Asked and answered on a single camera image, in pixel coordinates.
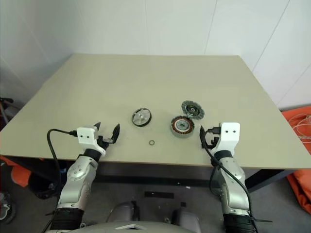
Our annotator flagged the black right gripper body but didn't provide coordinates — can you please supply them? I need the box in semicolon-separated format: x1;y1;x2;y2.
205;135;220;149

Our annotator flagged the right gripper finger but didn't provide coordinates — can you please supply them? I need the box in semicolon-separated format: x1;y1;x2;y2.
199;125;207;149

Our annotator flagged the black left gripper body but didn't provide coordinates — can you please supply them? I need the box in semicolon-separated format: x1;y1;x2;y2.
96;134;115;149

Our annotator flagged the motor stator with copper windings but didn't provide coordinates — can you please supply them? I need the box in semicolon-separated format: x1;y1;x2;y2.
169;116;196;138

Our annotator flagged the grey finned round disc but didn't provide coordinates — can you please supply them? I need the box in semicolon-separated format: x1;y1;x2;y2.
181;100;206;120

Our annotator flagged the silver round rotor cap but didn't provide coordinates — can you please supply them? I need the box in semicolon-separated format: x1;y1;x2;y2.
131;108;153;127

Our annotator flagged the dark rounded shape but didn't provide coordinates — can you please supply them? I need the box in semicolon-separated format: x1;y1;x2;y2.
106;200;142;223
170;202;202;225

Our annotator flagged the black object under table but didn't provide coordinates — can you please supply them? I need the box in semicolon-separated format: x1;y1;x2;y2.
30;167;63;200

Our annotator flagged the orange bag under table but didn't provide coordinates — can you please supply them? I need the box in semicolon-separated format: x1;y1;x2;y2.
0;156;34;188

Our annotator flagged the grey robot torso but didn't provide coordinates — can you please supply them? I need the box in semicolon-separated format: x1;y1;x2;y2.
79;220;204;233

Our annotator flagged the black tripod stand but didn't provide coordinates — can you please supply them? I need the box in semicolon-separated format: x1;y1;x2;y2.
0;97;16;127

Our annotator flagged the plain orange bag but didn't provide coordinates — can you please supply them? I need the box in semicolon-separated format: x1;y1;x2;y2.
286;169;311;217

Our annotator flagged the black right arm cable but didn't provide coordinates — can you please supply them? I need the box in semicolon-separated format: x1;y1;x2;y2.
203;126;255;233

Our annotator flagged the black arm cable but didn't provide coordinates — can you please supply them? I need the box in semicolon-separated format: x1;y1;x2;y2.
203;126;255;233
46;128;78;192

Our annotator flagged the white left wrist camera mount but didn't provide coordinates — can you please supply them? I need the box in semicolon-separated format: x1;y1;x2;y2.
77;125;107;157

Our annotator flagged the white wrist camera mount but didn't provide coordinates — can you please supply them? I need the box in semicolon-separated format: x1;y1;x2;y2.
210;122;241;157
77;125;107;157

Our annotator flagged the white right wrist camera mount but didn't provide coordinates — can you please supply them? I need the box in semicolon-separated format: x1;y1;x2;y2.
210;122;241;157

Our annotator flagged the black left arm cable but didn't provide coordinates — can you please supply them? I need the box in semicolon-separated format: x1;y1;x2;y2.
46;128;78;192

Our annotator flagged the black table frame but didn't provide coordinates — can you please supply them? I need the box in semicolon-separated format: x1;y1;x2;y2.
0;156;295;194

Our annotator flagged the orange bag with white cord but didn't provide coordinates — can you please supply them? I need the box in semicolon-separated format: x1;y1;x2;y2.
281;105;311;156

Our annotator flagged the white cord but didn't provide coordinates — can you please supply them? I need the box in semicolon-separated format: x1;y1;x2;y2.
290;112;311;143

